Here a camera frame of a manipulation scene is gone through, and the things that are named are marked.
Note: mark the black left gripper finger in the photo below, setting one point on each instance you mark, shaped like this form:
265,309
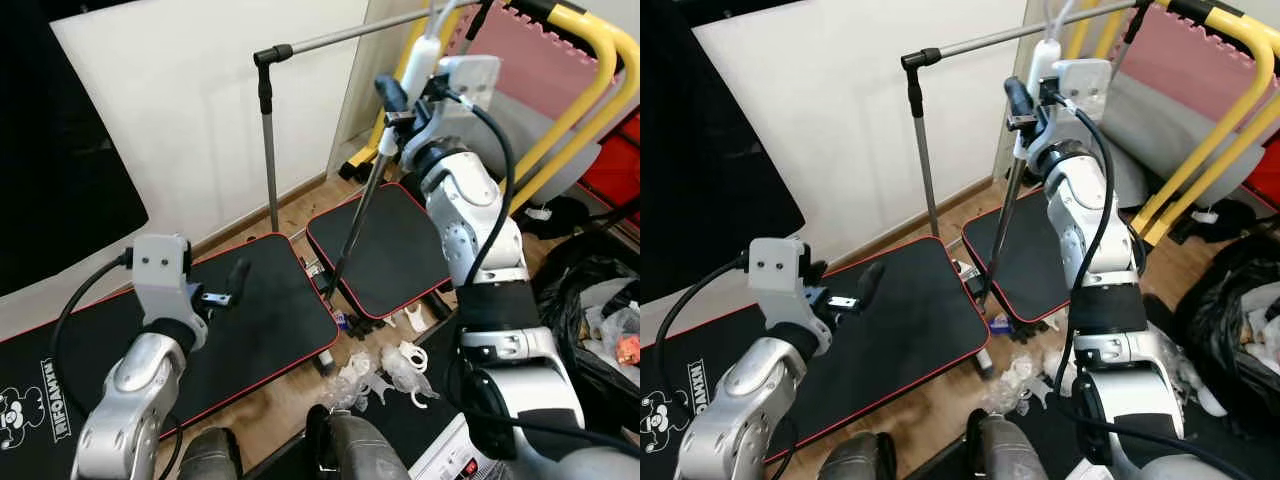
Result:
817,276
871,286
239,282
192,274

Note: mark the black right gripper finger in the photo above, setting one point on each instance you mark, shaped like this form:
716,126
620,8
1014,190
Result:
1019,102
392,100

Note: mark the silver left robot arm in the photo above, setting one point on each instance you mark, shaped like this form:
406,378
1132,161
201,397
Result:
130,390
745,400

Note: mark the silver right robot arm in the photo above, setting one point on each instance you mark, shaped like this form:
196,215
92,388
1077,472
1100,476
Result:
1085,220
480,220

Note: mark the silver garment rack black joints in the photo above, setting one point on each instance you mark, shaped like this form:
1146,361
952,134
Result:
268,150
922,150

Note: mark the grey rolled vinyl mat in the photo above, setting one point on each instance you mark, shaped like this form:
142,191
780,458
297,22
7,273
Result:
560,135
1160,150

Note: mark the pink foam puzzle mat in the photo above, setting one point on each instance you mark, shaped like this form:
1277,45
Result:
530,70
1180,60

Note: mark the large white board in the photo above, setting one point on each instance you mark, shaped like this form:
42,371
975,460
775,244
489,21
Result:
850,120
200,120

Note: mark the grey left robot leg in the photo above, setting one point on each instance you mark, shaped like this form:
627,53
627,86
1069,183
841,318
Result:
210,460
855,462

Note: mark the black flat panel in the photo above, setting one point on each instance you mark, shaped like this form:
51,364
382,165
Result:
60,120
700,120

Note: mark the orange printed wrapper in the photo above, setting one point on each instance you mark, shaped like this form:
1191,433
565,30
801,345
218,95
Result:
628,350

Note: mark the black plastic trash bag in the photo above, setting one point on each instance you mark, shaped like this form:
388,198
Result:
560,290
1200,300

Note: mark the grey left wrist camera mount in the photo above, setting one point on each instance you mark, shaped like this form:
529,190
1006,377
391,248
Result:
160,265
775,270

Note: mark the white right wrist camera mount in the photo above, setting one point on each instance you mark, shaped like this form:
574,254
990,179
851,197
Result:
1085,85
470,80

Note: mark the yellow tubular frame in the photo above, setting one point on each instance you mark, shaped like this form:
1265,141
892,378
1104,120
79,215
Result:
1200,143
600,117
585,100
1230,152

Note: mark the red folding table brown frame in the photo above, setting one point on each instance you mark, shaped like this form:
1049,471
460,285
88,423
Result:
1265,185
615,170

